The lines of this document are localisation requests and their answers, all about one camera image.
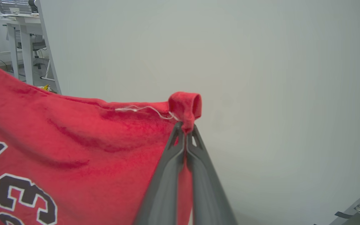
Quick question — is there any black strap with metal clip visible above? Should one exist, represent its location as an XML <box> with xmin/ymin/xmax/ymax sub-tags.
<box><xmin>334</xmin><ymin>202</ymin><xmax>360</xmax><ymax>219</ymax></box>

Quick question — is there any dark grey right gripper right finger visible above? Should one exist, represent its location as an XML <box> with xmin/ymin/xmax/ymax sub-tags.
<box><xmin>185</xmin><ymin>124</ymin><xmax>238</xmax><ymax>225</ymax></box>

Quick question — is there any white desk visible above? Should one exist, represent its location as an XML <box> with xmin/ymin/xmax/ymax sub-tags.
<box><xmin>0</xmin><ymin>12</ymin><xmax>43</xmax><ymax>87</ymax></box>

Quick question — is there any white partition panel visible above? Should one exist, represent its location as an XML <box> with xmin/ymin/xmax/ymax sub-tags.
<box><xmin>36</xmin><ymin>0</ymin><xmax>360</xmax><ymax>225</ymax></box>

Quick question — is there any grey office chair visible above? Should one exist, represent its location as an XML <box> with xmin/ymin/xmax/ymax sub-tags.
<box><xmin>32</xmin><ymin>34</ymin><xmax>48</xmax><ymax>69</ymax></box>

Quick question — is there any red and white basketball jersey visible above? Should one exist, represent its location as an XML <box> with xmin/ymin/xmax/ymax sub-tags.
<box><xmin>0</xmin><ymin>52</ymin><xmax>202</xmax><ymax>225</ymax></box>

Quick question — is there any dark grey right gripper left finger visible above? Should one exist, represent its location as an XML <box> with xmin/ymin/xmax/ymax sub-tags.
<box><xmin>133</xmin><ymin>122</ymin><xmax>187</xmax><ymax>225</ymax></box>

